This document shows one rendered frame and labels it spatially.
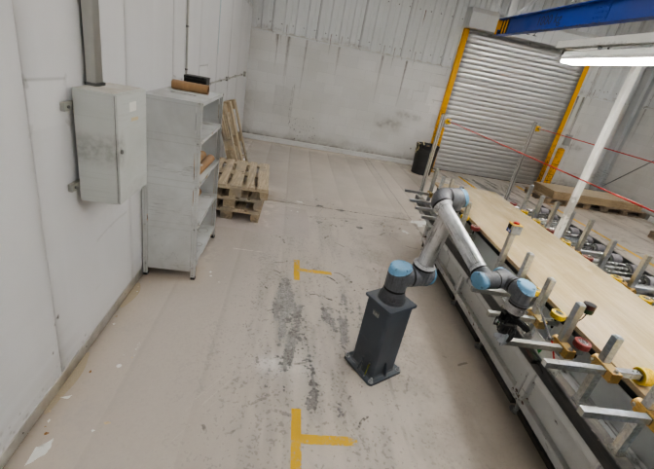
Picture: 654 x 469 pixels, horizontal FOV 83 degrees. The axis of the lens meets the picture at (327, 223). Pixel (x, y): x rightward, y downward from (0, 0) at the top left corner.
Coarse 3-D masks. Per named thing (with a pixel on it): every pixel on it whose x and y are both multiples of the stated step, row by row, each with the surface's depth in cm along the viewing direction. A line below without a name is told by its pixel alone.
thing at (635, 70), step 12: (612, 36) 233; (624, 36) 224; (636, 36) 215; (648, 36) 207; (564, 48) 287; (576, 48) 274; (588, 48) 261; (600, 48) 247; (636, 72) 291; (624, 84) 297; (624, 96) 298; (612, 108) 305; (612, 120) 305; (600, 132) 313; (600, 144) 313; (588, 168) 321; (576, 192) 330; (564, 216) 340; (564, 228) 344
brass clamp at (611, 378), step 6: (594, 354) 174; (594, 360) 172; (600, 360) 169; (606, 366) 166; (612, 366) 167; (606, 372) 165; (612, 372) 163; (606, 378) 164; (612, 378) 162; (618, 378) 162
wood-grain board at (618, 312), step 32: (480, 192) 452; (480, 224) 339; (512, 256) 283; (544, 256) 295; (576, 256) 308; (576, 288) 251; (608, 288) 261; (608, 320) 219; (640, 320) 226; (640, 352) 194
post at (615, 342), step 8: (616, 336) 164; (608, 344) 167; (616, 344) 164; (600, 352) 170; (608, 352) 166; (616, 352) 166; (608, 360) 168; (592, 376) 173; (600, 376) 172; (584, 384) 176; (592, 384) 174; (576, 392) 180; (584, 392) 176; (584, 400) 178
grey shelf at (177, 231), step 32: (160, 96) 270; (192, 96) 295; (160, 128) 279; (192, 128) 280; (160, 160) 288; (192, 160) 290; (160, 192) 299; (192, 192) 301; (160, 224) 310; (192, 224) 320; (160, 256) 322; (192, 256) 324
